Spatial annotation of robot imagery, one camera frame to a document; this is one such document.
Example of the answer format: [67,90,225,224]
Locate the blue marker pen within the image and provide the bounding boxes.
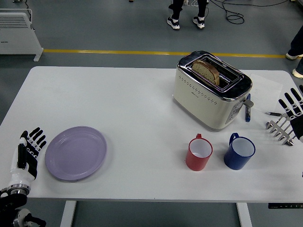
[244,93,252,122]

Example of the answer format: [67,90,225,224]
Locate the yellow floor tape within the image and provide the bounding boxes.
[44,49,288,59]

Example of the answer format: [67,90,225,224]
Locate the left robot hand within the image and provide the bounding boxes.
[6,127,47,189]

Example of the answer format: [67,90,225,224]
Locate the red mug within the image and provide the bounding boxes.
[185,133,214,172]

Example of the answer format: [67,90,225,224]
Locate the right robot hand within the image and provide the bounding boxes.
[278,84,303,144]

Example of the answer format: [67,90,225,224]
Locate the black table control panel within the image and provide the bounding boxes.
[268,202,303,210]

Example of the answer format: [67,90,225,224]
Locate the bread slice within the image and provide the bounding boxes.
[191,59,220,86]

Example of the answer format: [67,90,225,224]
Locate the black heater cord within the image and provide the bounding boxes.
[23,8,36,33]

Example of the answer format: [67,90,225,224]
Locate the person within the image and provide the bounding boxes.
[285,30,303,79]
[166,0,209,30]

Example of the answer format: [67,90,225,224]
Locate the white table leg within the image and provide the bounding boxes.
[236,202,253,227]
[60,201,77,227]

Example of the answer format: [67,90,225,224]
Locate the blue mug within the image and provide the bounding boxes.
[223,132,256,171]

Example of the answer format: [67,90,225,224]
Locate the white panel heater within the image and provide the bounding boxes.
[0,9,44,62]

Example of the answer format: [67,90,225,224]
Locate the silver toast rack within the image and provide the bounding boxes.
[265,113,298,147]

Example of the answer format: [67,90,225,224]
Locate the long black floor cable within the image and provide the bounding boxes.
[209,0,245,25]

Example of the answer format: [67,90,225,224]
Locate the white paper sheet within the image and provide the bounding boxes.
[247,72,284,112]

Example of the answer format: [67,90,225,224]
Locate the cream and chrome toaster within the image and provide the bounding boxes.
[172,50,254,132]

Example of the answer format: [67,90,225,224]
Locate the purple round plate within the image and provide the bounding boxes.
[45,126,108,182]

